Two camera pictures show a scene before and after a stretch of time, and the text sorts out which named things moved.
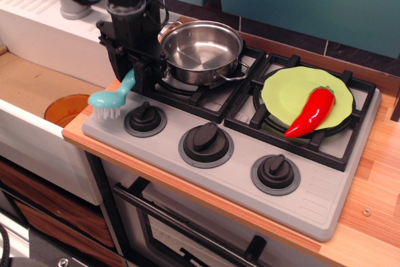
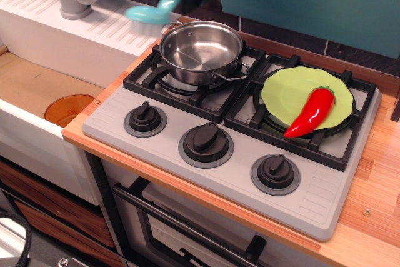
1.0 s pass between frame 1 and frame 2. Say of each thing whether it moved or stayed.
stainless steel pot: stayed
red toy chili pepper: stayed
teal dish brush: moved
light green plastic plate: stayed
